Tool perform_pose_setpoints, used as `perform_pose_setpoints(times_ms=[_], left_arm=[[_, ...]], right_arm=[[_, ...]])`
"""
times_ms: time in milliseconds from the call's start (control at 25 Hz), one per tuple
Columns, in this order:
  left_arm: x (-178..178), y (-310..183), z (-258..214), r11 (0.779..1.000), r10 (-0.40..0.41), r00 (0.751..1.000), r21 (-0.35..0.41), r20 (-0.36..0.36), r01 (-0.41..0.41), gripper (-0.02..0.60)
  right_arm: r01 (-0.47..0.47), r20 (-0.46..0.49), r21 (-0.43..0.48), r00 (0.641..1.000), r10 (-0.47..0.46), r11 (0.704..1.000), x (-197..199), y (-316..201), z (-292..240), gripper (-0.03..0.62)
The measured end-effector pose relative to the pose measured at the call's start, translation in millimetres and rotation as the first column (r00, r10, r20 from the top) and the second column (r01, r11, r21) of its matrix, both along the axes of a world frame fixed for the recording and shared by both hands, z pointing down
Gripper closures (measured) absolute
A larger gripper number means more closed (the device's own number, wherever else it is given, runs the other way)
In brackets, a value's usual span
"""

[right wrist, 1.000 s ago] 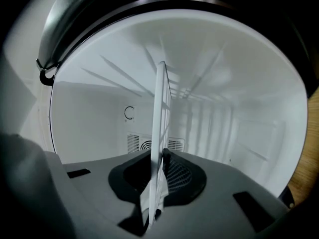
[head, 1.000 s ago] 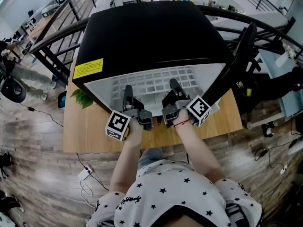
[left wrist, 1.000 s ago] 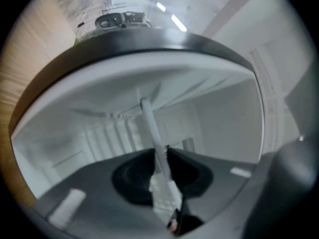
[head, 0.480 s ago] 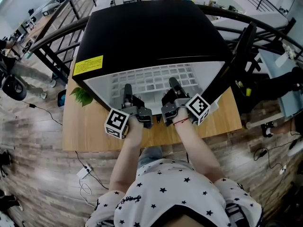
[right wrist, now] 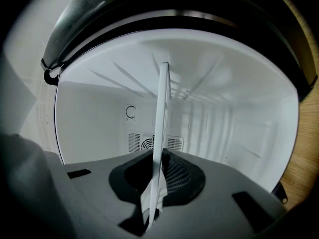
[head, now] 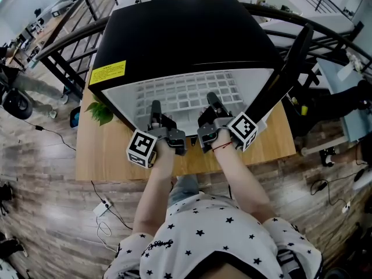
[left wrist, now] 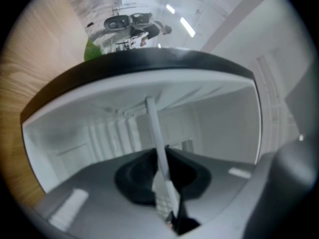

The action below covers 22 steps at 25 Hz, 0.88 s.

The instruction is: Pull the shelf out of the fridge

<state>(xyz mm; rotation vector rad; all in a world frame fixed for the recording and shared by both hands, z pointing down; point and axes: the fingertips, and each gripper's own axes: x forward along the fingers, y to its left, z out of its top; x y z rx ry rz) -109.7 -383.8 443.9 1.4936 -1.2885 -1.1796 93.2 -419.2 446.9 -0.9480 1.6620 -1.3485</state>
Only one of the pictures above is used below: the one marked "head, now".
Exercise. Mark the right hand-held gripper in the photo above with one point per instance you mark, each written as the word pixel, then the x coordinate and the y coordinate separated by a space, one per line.
pixel 242 131

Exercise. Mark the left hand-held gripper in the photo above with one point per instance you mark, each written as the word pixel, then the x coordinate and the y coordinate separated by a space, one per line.
pixel 141 148

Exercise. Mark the white wire shelf rack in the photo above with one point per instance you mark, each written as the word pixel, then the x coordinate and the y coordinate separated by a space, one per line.
pixel 174 92

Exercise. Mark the person's left forearm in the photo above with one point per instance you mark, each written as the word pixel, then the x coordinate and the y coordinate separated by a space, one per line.
pixel 154 190

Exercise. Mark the person's right forearm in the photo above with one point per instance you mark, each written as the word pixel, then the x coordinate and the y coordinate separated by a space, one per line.
pixel 244 179

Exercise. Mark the black mini fridge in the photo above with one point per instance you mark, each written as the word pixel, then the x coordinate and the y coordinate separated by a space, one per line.
pixel 180 33

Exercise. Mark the small potted green plant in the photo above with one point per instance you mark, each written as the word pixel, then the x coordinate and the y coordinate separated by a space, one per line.
pixel 100 112

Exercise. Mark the wooden desk with white legs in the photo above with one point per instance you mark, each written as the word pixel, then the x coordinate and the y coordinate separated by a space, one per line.
pixel 116 155

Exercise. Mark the yellow warning sticker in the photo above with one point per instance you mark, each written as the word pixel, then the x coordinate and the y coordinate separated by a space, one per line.
pixel 107 72

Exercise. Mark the person's grey jeans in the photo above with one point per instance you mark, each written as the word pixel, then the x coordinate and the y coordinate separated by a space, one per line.
pixel 183 189

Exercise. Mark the black bin with blue liner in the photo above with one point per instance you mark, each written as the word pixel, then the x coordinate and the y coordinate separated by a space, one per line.
pixel 75 118

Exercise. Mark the black metal railing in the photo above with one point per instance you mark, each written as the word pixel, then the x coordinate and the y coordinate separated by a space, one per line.
pixel 66 74

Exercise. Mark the white power strip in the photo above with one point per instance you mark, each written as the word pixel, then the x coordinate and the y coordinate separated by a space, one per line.
pixel 101 208
pixel 346 206

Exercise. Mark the light blue table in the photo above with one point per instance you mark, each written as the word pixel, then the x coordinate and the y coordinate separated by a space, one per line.
pixel 331 74

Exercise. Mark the white star print shirt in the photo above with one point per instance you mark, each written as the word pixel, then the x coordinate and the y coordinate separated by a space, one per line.
pixel 209 237

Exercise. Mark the black backpack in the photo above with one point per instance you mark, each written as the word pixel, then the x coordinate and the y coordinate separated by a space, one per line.
pixel 19 105

